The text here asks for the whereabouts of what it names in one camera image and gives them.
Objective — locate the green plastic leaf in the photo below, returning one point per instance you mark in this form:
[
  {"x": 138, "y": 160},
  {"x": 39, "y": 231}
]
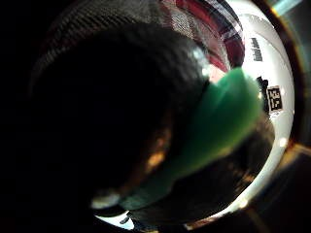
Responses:
[{"x": 223, "y": 113}]

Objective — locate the the person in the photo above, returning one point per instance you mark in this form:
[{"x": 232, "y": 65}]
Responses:
[{"x": 223, "y": 35}]

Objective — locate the white marker cube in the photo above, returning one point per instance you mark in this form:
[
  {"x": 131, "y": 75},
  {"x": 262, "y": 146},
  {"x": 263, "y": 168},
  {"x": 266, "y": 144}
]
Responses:
[{"x": 274, "y": 99}]

